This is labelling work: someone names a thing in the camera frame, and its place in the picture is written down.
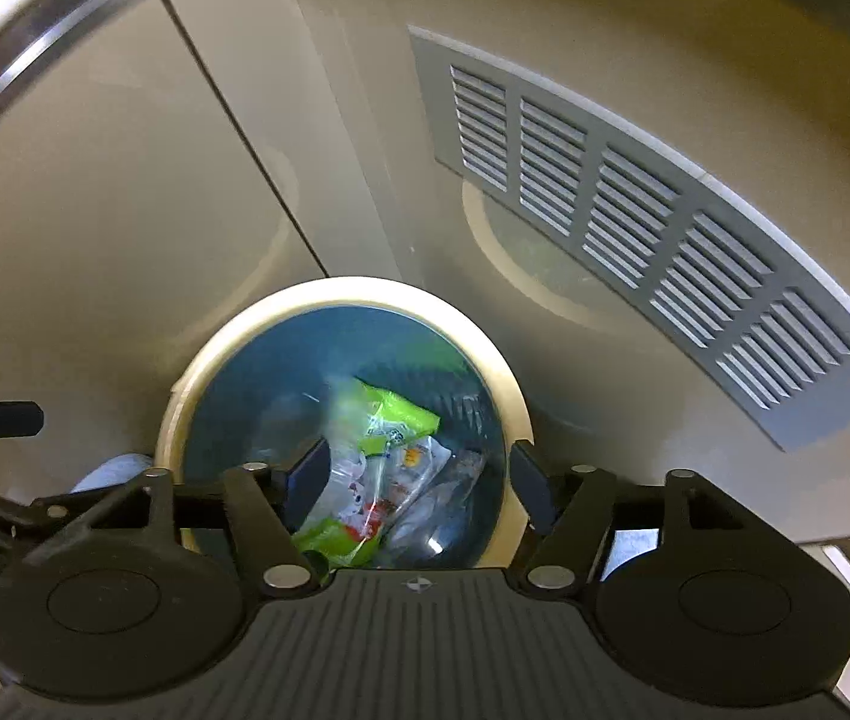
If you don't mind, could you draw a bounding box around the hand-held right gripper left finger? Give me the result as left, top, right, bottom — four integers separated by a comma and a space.
23, 439, 332, 597

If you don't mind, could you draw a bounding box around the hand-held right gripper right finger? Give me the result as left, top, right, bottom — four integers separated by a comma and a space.
510, 441, 767, 595

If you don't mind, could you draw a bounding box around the clear plastic bag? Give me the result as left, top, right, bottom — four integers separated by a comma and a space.
383, 435, 487, 545

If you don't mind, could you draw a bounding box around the green plastic bag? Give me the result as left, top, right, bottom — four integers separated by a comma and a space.
293, 377, 442, 569

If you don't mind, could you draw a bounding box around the cream-rimmed trash bin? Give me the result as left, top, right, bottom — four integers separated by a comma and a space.
155, 277, 534, 572

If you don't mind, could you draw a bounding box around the light blue cloth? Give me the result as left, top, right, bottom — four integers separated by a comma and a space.
71, 453, 157, 496

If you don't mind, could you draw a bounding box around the beige cabinet door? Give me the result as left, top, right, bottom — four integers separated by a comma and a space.
0, 0, 330, 466

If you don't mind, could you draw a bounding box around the grey vent grille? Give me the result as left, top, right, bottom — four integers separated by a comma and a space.
408, 24, 850, 455

